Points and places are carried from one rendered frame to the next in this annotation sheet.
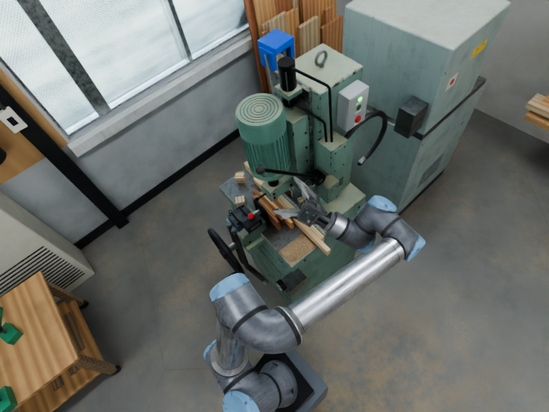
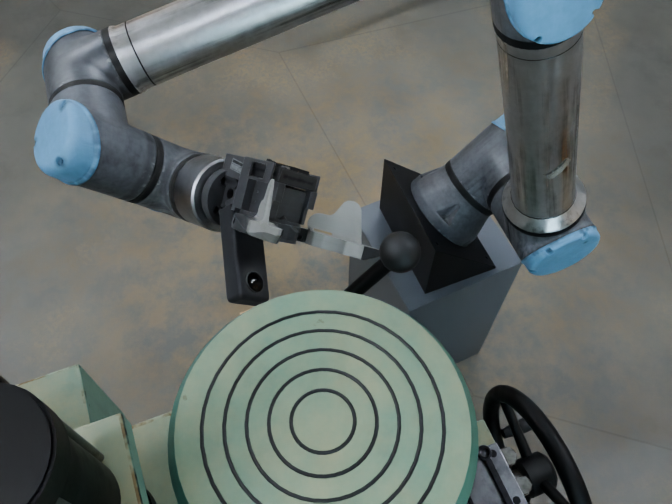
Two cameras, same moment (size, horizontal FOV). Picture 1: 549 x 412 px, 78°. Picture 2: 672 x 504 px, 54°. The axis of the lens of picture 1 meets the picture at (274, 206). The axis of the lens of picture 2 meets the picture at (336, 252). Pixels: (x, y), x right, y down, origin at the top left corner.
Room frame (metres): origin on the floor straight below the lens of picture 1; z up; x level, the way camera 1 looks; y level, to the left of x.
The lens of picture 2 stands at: (1.05, 0.00, 1.86)
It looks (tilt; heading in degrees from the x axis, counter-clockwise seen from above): 59 degrees down; 187
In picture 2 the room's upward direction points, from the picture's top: straight up
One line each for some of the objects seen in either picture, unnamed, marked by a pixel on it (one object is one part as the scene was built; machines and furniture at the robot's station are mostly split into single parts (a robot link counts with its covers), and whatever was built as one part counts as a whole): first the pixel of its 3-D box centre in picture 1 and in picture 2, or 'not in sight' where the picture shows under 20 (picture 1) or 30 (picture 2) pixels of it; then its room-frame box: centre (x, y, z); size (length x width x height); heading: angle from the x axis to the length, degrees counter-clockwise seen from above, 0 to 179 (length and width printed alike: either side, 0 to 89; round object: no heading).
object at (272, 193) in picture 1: (278, 185); not in sight; (0.95, -0.04, 1.03); 0.14 x 0.07 x 0.09; 118
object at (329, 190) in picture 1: (327, 187); not in sight; (0.89, -0.25, 1.02); 0.09 x 0.07 x 0.12; 28
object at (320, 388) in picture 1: (287, 389); (422, 289); (0.19, 0.14, 0.27); 0.30 x 0.30 x 0.55; 32
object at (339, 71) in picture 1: (320, 136); not in sight; (1.08, -0.27, 1.16); 0.22 x 0.22 x 0.72; 28
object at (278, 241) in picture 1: (262, 219); not in sight; (0.88, 0.07, 0.87); 0.61 x 0.30 x 0.06; 28
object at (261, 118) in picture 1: (265, 140); (326, 481); (0.94, -0.02, 1.35); 0.18 x 0.18 x 0.31
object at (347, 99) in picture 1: (352, 106); not in sight; (0.97, -0.37, 1.40); 0.10 x 0.06 x 0.16; 118
